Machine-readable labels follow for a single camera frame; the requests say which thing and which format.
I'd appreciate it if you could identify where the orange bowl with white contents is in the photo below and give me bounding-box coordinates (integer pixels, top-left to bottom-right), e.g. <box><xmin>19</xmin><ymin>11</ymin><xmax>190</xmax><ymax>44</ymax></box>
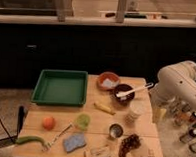
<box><xmin>96</xmin><ymin>71</ymin><xmax>120</xmax><ymax>91</ymax></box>

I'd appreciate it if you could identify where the white paper cup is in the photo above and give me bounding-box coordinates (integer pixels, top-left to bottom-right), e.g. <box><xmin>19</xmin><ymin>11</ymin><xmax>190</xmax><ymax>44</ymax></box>
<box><xmin>126</xmin><ymin>102</ymin><xmax>145</xmax><ymax>123</ymax></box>

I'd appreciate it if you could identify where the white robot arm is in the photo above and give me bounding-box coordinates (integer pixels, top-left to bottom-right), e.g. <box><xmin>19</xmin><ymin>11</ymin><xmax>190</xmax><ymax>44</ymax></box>
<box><xmin>150</xmin><ymin>60</ymin><xmax>196</xmax><ymax>110</ymax></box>

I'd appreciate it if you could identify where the green plastic tray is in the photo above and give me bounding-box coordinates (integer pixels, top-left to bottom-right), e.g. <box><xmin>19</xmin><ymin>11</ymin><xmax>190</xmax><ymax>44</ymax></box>
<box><xmin>31</xmin><ymin>69</ymin><xmax>88</xmax><ymax>107</ymax></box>

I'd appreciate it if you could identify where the blue sponge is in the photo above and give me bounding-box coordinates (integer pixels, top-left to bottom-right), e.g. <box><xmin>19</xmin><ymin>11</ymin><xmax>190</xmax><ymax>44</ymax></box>
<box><xmin>62</xmin><ymin>133</ymin><xmax>87</xmax><ymax>152</ymax></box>

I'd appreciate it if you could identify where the orange fruit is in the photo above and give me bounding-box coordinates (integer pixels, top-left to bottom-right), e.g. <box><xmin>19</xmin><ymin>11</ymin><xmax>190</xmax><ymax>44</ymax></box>
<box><xmin>42</xmin><ymin>116</ymin><xmax>56</xmax><ymax>130</ymax></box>

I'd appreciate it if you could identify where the green handled peeler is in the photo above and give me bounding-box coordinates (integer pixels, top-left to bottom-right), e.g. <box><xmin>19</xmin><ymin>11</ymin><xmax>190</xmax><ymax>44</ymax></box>
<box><xmin>15</xmin><ymin>136</ymin><xmax>49</xmax><ymax>151</ymax></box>

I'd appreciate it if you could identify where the green measuring cup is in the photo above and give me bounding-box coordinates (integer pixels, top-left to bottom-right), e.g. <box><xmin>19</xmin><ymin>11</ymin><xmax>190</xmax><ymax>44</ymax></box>
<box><xmin>53</xmin><ymin>113</ymin><xmax>90</xmax><ymax>142</ymax></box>

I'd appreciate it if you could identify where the dark brown bowl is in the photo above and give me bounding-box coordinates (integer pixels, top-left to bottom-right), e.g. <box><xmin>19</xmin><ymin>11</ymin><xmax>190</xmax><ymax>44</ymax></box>
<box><xmin>112</xmin><ymin>83</ymin><xmax>135</xmax><ymax>106</ymax></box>

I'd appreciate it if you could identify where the wooden cutting board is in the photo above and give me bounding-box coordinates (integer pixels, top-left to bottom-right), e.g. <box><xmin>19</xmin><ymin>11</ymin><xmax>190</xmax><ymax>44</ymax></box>
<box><xmin>13</xmin><ymin>75</ymin><xmax>163</xmax><ymax>157</ymax></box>

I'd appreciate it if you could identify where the black handled tool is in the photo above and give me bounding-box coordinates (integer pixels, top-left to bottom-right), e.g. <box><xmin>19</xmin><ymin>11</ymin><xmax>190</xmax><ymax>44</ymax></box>
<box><xmin>17</xmin><ymin>106</ymin><xmax>25</xmax><ymax>134</ymax></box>

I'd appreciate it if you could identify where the small metal cup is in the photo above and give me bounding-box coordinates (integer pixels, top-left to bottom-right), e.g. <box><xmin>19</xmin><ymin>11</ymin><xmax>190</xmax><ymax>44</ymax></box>
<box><xmin>109</xmin><ymin>123</ymin><xmax>123</xmax><ymax>139</ymax></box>

